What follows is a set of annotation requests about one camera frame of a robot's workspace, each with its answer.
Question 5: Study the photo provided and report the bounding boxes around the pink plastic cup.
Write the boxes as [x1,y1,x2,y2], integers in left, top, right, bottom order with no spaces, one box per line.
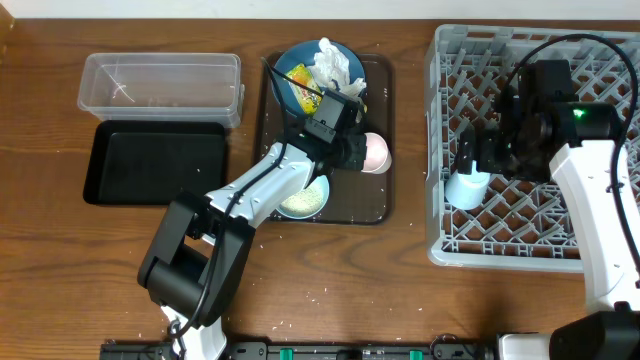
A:
[362,132,392,174]

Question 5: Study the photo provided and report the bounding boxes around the light blue plastic cup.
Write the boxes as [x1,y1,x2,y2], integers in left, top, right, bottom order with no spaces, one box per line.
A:
[444,161,491,210]

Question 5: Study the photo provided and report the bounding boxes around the light blue rice bowl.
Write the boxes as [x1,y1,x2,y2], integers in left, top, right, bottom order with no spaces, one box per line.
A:
[276,176,330,220]

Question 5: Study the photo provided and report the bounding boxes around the yellow snack wrapper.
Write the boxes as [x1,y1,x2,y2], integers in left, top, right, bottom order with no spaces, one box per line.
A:
[285,63,323,116]

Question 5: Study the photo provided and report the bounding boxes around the white tissue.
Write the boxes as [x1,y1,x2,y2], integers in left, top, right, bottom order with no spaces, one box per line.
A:
[309,37,367,97]

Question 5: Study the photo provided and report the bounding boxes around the dark blue plate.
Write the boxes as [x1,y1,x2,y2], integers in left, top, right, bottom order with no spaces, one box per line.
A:
[272,37,367,117]

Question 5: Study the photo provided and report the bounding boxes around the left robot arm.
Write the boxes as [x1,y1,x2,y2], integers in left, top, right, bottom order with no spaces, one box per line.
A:
[137,131,367,359]

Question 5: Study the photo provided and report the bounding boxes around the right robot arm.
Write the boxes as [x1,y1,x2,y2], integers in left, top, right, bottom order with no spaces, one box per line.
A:
[454,60,639,359]

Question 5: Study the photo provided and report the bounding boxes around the grey dishwasher rack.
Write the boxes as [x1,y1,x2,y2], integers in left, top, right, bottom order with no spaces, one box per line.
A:
[424,24,631,273]

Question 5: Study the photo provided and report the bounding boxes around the black waste tray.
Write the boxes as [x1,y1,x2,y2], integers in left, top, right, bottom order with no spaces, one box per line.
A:
[83,120,227,206]

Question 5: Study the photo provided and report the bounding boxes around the dark brown serving tray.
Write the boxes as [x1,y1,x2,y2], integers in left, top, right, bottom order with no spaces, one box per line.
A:
[252,54,395,226]

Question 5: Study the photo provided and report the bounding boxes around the clear plastic bin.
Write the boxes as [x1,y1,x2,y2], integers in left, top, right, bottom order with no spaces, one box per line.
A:
[77,53,244,128]

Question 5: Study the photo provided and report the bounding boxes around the left black cable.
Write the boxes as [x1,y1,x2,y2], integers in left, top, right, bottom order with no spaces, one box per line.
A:
[167,55,326,351]

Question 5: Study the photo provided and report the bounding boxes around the black cable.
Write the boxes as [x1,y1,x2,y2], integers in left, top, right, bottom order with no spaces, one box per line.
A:
[167,55,326,351]
[498,32,640,289]

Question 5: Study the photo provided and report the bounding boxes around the right black cable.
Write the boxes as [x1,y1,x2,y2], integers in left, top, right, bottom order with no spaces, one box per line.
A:
[498,32,640,289]

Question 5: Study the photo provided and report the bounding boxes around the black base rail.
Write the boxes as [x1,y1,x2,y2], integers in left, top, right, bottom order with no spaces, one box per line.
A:
[98,342,499,360]

